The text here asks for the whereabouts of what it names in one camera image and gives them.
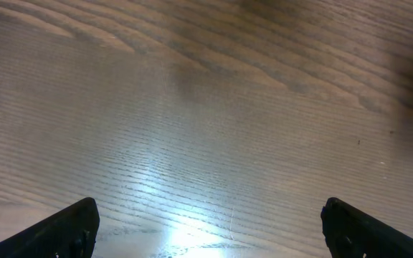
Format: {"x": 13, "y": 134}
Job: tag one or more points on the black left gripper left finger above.
{"x": 70, "y": 232}

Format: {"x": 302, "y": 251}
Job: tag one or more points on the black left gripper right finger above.
{"x": 350, "y": 232}

